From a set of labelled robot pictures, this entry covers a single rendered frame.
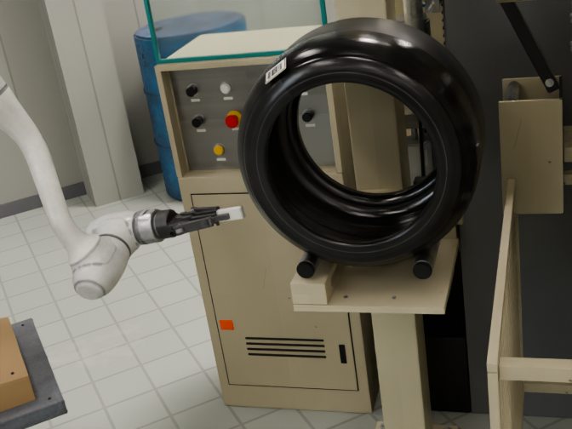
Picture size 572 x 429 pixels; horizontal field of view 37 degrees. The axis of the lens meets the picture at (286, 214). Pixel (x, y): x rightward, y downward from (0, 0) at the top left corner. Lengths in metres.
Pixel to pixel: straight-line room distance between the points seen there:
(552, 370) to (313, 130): 1.34
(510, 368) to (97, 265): 1.07
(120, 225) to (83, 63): 2.84
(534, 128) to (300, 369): 1.28
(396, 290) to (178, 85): 1.02
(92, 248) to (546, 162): 1.13
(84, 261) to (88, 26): 2.98
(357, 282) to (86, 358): 1.78
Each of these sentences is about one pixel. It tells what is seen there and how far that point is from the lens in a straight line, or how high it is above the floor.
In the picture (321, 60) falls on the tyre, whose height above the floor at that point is 1.41.
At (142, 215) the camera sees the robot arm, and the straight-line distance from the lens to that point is 2.25.
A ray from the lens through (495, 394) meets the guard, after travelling 1.54.
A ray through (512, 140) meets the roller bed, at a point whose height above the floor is 1.10.
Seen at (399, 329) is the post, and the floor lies 0.50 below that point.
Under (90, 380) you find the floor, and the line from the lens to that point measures 3.55.
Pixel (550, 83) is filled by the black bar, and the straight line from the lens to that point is 2.13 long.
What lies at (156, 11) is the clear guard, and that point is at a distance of 2.67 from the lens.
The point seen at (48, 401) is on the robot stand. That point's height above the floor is 0.65.
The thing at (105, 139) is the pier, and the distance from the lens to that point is 5.14.
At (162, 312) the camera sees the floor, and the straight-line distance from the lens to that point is 3.89.
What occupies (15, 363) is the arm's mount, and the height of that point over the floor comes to 0.72.
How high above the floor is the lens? 1.85
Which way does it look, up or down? 24 degrees down
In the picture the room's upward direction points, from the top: 9 degrees counter-clockwise
